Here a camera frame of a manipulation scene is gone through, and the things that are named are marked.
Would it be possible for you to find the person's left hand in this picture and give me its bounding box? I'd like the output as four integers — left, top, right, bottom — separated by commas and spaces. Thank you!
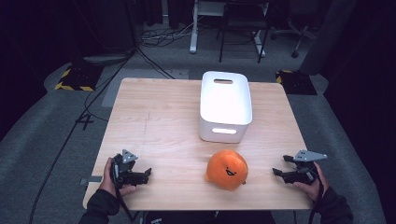
99, 157, 137, 198

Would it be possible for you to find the white desk frame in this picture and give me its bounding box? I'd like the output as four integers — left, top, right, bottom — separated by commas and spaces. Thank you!
189, 0, 267, 58

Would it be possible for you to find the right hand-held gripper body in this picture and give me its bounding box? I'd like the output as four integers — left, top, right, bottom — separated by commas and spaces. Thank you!
281, 149, 329, 186

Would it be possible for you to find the black chair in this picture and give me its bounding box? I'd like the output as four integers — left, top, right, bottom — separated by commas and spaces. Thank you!
216, 0, 271, 64

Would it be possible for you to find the grey tape strip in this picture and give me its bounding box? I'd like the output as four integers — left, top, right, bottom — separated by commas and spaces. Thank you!
79, 175, 104, 187

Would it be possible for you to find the right hand-held gripper cable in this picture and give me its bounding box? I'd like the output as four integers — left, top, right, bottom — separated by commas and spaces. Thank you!
307, 167, 325, 224

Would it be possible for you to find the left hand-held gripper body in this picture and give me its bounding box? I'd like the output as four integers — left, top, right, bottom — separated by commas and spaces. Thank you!
110, 148, 149, 189

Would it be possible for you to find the bundle of floor cables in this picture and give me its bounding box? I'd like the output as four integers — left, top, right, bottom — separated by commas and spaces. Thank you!
139, 18, 194, 49

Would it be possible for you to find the grey round stand base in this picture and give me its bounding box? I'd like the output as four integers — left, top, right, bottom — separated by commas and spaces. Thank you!
81, 53, 133, 66

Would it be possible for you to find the left hand-held gripper cable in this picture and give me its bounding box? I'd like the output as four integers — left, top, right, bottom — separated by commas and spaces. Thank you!
116, 186, 135, 223

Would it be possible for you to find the office chair wheeled base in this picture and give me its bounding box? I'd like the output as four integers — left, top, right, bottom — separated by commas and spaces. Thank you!
270, 17, 316, 60

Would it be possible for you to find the long black floor cable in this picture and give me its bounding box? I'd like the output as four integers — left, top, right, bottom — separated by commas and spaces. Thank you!
28, 46, 138, 224

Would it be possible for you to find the grey curtain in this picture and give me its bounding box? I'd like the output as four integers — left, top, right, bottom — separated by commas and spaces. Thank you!
299, 0, 358, 77

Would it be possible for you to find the person's right hand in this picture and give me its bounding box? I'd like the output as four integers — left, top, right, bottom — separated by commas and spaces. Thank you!
292, 161, 330, 202

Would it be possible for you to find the hand-held gripper cable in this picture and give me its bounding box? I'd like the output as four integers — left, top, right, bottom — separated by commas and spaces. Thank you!
116, 186, 135, 223
307, 167, 325, 224

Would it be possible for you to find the grey floor plate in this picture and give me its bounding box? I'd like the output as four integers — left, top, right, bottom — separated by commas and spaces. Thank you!
101, 68, 191, 108

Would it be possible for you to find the orange plush toy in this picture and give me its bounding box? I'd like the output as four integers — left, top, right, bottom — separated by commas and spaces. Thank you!
204, 148, 249, 192

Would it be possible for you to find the white plastic basket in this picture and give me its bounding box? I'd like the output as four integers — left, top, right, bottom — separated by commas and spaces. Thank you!
199, 70, 254, 145

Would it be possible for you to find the black base with striped tape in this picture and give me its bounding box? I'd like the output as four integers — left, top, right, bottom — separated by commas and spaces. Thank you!
275, 69, 318, 96
54, 62, 106, 92

